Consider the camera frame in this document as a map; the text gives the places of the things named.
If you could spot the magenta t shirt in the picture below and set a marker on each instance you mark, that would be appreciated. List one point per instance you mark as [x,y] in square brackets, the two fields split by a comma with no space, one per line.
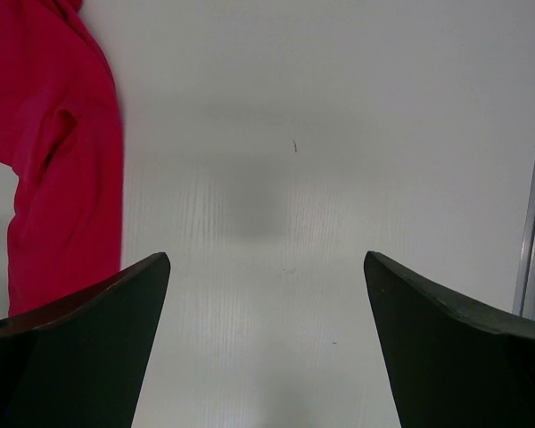
[61,133]

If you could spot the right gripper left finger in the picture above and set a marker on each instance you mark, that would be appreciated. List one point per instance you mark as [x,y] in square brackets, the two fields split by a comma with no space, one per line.
[80,361]

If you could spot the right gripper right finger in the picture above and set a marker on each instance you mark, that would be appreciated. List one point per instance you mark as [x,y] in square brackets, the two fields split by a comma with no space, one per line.
[452,361]

